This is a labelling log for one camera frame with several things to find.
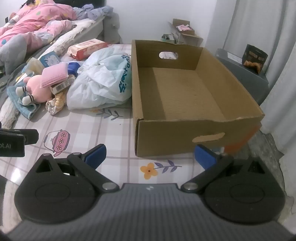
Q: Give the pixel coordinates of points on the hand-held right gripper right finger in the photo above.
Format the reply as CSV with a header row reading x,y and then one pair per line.
x,y
204,156

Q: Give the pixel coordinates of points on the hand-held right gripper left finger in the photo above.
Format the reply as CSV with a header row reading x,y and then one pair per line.
x,y
96,154

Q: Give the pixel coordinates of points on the light blue towel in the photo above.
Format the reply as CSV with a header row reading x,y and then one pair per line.
x,y
23,110

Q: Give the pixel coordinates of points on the pink plush toy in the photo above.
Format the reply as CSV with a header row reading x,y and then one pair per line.
x,y
34,83

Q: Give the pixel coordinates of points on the large cardboard box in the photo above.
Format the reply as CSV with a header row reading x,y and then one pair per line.
x,y
180,92

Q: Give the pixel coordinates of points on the pale cream soft packet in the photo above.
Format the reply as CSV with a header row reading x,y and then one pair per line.
x,y
34,66

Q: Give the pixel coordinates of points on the checked flower print sheet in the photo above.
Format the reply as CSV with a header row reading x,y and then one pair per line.
x,y
92,129

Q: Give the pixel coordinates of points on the orange white striped sock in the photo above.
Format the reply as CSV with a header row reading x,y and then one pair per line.
x,y
54,104

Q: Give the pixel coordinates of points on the olive green book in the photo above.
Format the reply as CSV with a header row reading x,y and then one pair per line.
x,y
62,85

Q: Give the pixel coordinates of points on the white plastic bag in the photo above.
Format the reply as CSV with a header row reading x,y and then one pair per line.
x,y
97,76

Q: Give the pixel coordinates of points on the pink textured sponge pad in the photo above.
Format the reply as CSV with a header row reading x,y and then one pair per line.
x,y
54,75

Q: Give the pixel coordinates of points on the grey plastic case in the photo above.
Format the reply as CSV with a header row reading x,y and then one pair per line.
x,y
242,76

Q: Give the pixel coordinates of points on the light blue printed tissue pack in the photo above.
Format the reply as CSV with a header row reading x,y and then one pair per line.
x,y
49,59

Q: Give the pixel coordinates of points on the red pink wet wipes pack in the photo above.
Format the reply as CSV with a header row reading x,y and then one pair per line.
x,y
87,47

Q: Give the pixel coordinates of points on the small open cardboard box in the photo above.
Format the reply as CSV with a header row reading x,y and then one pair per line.
x,y
192,38

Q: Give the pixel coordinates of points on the green white paper bag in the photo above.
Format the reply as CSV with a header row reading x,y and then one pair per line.
x,y
170,38

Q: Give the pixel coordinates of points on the pink grey quilt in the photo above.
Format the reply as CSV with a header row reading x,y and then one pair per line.
x,y
34,20

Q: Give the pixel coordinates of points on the olive grey hanging cloth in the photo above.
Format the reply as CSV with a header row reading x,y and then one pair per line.
x,y
113,30

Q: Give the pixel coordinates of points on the pink packet in small box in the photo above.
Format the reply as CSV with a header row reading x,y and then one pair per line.
x,y
183,27

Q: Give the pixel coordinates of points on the white curtain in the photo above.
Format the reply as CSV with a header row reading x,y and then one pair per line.
x,y
277,46

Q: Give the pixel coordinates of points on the purple crumpled clothes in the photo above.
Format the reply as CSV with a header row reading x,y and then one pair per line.
x,y
92,12

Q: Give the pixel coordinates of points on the dark bed headboard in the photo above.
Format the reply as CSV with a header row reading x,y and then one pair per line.
x,y
81,1

